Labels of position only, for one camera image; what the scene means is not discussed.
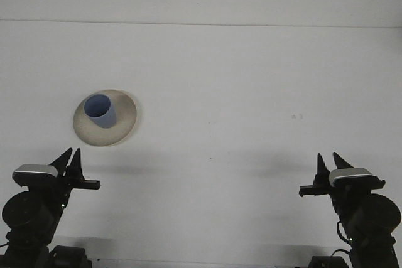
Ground pale blue cup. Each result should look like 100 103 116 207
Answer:
84 94 118 130

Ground pale round plate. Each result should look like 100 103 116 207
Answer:
72 89 142 148

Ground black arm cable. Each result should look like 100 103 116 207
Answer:
332 220 354 258

